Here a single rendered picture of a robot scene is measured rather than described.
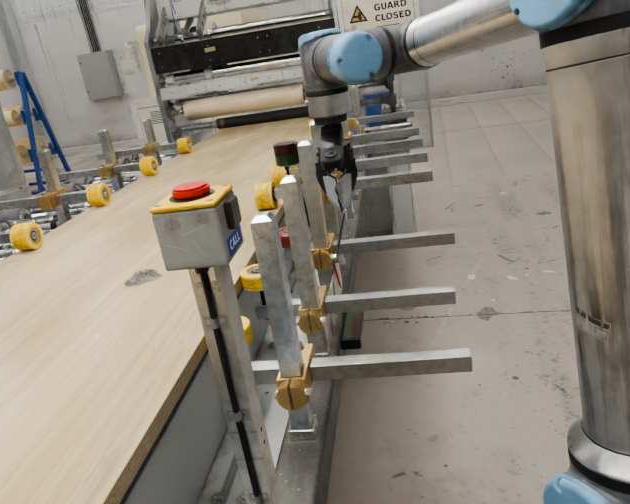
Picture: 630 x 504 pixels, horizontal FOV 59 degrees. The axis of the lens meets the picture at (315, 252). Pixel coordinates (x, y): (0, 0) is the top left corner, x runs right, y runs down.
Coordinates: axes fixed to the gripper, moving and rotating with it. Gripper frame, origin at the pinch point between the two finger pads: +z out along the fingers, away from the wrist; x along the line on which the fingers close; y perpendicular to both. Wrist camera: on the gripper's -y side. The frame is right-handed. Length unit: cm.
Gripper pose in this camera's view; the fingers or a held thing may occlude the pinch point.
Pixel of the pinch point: (341, 207)
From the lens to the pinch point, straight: 125.0
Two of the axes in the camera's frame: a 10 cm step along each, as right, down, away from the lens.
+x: -9.8, 0.9, 1.7
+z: 1.5, 9.2, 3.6
